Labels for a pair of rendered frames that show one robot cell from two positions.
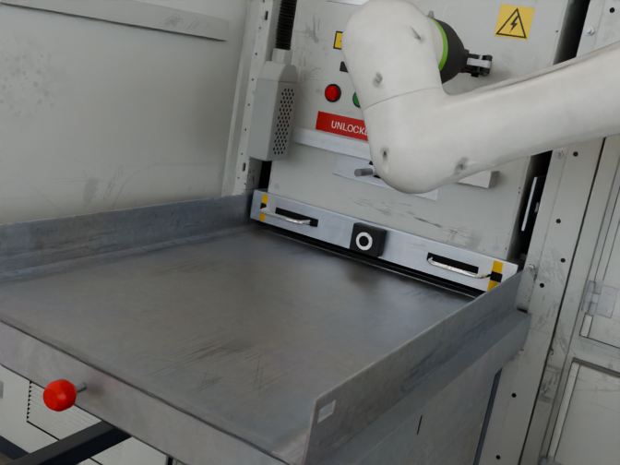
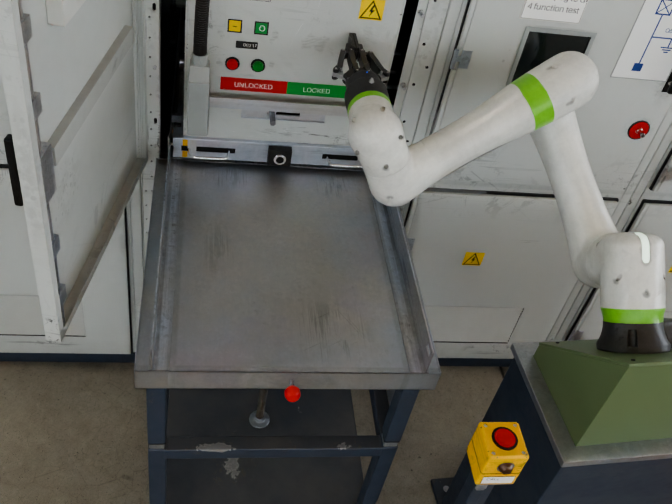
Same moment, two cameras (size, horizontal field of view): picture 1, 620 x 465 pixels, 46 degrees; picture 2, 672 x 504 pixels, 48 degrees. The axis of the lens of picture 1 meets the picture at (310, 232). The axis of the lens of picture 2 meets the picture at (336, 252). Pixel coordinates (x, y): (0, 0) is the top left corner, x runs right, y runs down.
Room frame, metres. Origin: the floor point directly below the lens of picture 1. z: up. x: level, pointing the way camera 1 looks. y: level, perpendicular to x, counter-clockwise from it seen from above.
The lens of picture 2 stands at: (0.00, 0.83, 2.06)
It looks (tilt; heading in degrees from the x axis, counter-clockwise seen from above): 43 degrees down; 317
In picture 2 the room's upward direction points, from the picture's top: 12 degrees clockwise
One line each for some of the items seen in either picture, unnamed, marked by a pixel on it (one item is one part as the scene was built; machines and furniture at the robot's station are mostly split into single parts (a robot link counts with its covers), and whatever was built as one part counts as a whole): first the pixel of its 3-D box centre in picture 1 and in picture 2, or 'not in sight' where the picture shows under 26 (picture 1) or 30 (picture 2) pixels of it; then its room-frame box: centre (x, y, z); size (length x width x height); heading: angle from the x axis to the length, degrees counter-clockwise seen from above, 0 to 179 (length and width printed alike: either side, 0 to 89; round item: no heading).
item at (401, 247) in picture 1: (375, 237); (278, 148); (1.31, -0.12, 0.89); 0.54 x 0.05 x 0.06; 61
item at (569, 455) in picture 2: not in sight; (617, 396); (0.36, -0.47, 0.74); 0.42 x 0.32 x 0.02; 65
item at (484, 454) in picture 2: not in sight; (496, 453); (0.36, -0.03, 0.85); 0.08 x 0.08 x 0.10; 61
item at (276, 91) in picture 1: (274, 111); (198, 95); (1.34, 0.10, 1.09); 0.08 x 0.05 x 0.17; 151
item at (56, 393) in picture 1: (66, 392); (292, 390); (0.69, 0.22, 0.82); 0.04 x 0.03 x 0.03; 151
